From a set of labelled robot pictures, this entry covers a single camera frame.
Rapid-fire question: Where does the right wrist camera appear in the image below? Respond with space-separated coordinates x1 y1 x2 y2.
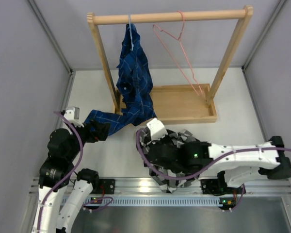
146 118 168 140

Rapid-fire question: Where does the blue plaid shirt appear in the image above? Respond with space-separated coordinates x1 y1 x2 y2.
85 24 156 135

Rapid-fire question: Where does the wooden clothes rack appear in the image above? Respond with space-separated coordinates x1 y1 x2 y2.
87 5 254 124

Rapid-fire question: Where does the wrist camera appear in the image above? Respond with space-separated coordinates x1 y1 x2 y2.
146 118 168 140
61 107 84 128

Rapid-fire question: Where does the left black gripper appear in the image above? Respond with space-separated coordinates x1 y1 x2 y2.
67 117 111 161

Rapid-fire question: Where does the light blue hanger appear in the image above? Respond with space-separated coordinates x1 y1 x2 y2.
128 14 134 51

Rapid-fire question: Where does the pink wire hanger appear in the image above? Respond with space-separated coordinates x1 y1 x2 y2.
152 11 203 96

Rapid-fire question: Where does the slotted cable duct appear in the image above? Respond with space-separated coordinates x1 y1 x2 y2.
83 196 227 207

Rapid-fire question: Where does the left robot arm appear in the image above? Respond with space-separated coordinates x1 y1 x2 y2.
32 120 110 233

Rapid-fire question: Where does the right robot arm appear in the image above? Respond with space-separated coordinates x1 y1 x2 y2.
140 133 291 196

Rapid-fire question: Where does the black white checked shirt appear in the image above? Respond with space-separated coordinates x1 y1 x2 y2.
136 128 198 194

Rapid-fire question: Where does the aluminium mounting rail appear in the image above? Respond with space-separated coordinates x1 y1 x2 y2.
29 176 291 195

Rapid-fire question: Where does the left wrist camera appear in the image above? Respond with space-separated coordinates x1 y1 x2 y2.
61 107 84 128

